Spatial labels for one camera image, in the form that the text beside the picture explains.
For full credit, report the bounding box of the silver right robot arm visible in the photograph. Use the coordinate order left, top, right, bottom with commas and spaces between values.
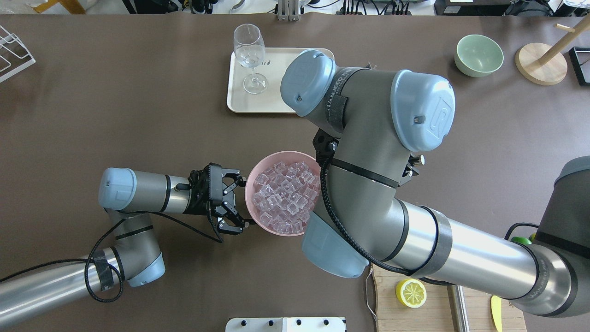
280, 50, 589, 318

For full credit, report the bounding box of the green bowl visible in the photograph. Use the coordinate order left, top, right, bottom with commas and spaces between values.
454, 34, 504, 77

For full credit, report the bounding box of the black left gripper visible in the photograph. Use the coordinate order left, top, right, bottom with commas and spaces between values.
183, 163, 255, 235

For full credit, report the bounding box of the half lemon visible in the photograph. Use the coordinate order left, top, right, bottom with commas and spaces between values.
395, 278, 427, 308

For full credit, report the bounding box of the wooden cutting board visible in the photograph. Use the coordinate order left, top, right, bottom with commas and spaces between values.
372, 265, 527, 332

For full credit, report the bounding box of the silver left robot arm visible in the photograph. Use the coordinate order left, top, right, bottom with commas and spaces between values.
1, 163, 252, 327

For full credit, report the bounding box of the black glass rack tray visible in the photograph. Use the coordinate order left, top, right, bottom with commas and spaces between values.
568, 47, 590, 87

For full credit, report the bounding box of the wooden mug tree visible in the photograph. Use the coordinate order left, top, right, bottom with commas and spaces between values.
514, 15, 590, 86

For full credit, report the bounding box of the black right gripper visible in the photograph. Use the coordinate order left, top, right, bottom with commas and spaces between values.
313, 128, 425, 186

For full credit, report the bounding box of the white serving tray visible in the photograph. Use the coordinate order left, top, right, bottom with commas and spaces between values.
227, 47, 307, 114

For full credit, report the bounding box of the green lime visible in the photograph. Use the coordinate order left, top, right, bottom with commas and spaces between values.
510, 236, 532, 245

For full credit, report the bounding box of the yellow plastic knife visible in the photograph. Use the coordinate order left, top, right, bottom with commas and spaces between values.
490, 296, 503, 332

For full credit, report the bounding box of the pink bowl with ice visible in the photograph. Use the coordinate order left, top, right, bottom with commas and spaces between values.
245, 151, 320, 236

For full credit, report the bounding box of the white wire cup rack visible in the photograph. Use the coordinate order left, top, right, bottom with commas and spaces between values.
0, 26, 36, 82

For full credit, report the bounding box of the upright wine glass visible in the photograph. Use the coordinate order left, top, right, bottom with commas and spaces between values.
233, 24, 267, 95

